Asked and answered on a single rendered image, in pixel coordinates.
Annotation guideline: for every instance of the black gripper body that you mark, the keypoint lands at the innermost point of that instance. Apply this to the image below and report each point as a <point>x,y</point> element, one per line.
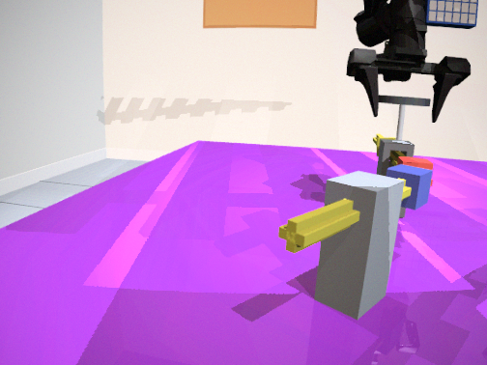
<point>407,53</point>

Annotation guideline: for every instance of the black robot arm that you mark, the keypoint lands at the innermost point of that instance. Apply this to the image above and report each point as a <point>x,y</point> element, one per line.
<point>373,26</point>

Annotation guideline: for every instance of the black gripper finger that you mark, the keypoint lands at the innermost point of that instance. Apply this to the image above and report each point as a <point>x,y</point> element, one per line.
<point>441,90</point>
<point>368,77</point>

